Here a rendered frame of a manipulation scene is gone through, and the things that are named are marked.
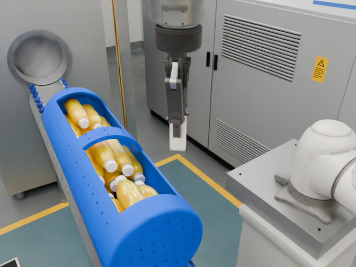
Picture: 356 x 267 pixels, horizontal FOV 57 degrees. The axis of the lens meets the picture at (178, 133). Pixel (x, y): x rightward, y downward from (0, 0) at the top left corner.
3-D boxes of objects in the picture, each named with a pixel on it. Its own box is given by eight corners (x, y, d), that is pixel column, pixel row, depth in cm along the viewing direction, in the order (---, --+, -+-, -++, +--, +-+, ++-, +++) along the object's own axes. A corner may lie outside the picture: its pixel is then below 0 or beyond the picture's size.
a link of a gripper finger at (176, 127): (181, 110, 58) (179, 119, 56) (181, 135, 61) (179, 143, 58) (173, 110, 58) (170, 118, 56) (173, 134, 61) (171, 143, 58)
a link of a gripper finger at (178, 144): (186, 117, 60) (185, 119, 59) (185, 149, 63) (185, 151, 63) (169, 116, 60) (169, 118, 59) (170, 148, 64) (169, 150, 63)
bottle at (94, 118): (95, 105, 153) (108, 122, 139) (90, 118, 155) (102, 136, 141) (81, 101, 148) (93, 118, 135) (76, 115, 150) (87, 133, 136)
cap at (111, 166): (111, 157, 108) (113, 160, 107) (117, 164, 111) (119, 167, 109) (102, 165, 108) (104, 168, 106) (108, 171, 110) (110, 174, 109)
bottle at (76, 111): (67, 114, 148) (78, 133, 134) (61, 101, 144) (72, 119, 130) (82, 108, 150) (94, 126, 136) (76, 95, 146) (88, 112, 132)
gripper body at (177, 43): (159, 15, 55) (160, 68, 60) (149, 28, 48) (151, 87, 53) (204, 17, 54) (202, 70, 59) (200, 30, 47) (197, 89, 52)
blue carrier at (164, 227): (109, 131, 165) (97, 79, 149) (205, 260, 100) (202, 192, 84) (52, 150, 154) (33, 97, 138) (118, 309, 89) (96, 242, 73)
